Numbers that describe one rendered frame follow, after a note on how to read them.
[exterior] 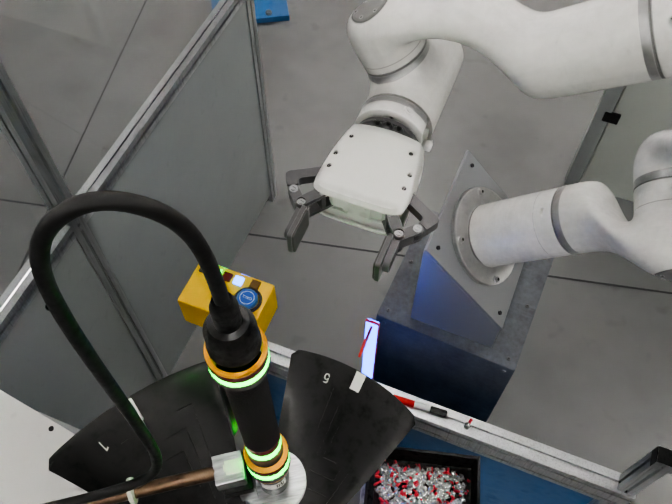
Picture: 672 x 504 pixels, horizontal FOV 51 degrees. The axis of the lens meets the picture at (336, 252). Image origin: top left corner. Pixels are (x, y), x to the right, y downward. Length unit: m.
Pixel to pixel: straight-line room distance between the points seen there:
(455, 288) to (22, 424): 0.75
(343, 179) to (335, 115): 2.34
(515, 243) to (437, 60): 0.53
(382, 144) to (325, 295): 1.82
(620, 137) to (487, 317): 1.50
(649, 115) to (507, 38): 1.95
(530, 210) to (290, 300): 1.44
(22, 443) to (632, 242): 0.92
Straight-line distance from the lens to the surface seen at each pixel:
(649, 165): 1.17
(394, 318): 1.47
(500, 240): 1.29
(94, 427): 0.90
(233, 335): 0.44
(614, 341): 2.65
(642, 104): 2.64
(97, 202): 0.33
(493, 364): 1.47
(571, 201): 1.21
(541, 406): 2.48
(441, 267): 1.27
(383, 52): 0.78
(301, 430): 1.10
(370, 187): 0.72
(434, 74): 0.81
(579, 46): 0.74
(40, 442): 1.10
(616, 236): 1.15
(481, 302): 1.35
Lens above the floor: 2.24
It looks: 58 degrees down
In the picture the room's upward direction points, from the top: straight up
